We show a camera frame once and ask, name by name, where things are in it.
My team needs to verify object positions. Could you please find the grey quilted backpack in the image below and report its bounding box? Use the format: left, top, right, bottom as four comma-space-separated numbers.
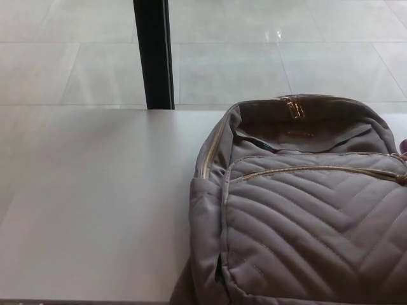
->
168, 92, 407, 305

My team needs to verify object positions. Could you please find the black window frame post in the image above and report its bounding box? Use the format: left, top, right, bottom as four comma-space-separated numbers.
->
133, 0, 176, 111

